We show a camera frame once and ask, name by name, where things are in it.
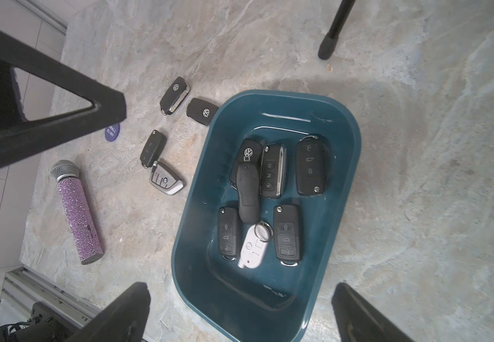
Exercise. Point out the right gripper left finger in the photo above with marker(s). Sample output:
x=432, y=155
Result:
x=125, y=319

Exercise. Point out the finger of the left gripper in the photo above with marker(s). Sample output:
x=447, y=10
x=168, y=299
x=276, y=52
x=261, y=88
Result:
x=21, y=138

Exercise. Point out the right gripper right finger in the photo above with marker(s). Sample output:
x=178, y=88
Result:
x=358, y=320

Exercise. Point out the teal storage tray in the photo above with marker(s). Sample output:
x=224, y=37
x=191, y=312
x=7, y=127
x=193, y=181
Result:
x=272, y=302

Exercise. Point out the white key fob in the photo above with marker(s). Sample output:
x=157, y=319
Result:
x=255, y=244

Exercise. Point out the black key fob bottom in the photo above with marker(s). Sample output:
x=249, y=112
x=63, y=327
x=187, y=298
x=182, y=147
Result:
x=228, y=232

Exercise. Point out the silver BMW key fob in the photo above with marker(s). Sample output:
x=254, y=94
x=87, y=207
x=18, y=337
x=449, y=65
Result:
x=165, y=179

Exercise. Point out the black chrome key fob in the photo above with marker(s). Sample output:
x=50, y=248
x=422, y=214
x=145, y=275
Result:
x=273, y=171

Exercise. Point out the black VW key top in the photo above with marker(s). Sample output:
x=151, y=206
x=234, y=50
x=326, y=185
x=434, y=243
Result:
x=174, y=96

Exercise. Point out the purple glitter tube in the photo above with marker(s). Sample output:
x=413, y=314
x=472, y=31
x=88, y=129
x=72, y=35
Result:
x=77, y=211

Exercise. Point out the purple small blind chip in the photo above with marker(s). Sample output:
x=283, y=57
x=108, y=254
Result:
x=111, y=133

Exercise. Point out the black music stand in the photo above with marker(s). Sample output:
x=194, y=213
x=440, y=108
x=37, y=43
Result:
x=330, y=40

